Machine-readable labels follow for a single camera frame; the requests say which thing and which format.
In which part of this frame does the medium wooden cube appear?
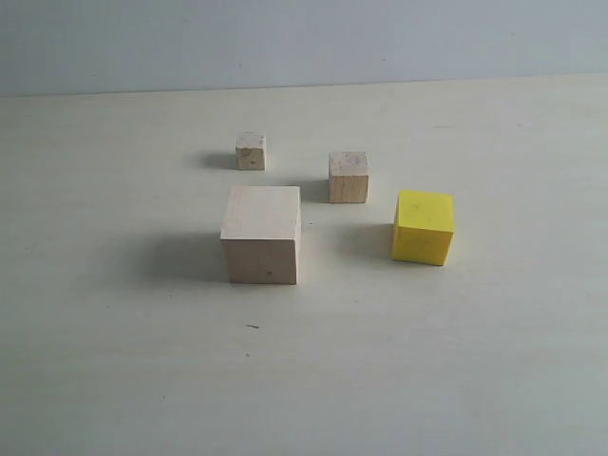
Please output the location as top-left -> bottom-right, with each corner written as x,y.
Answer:
329,151 -> 370,203

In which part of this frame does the large pale wooden cube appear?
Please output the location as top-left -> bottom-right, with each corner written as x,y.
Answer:
220,186 -> 301,285

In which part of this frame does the yellow cube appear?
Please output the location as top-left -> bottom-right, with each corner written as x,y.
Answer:
391,190 -> 455,266

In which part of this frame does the small wooden cube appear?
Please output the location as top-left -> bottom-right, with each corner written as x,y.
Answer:
236,132 -> 266,171

